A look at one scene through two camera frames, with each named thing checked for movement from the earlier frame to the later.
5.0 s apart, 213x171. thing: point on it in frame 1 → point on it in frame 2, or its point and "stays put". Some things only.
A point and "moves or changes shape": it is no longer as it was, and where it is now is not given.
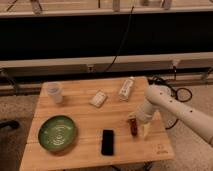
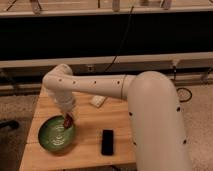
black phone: x=107 y=148 stays put
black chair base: x=11 y=123 stays put
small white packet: x=98 y=98 stays put
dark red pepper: x=133 y=126 moves or changes shape
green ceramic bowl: x=57 y=132 stays put
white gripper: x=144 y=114 → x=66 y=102
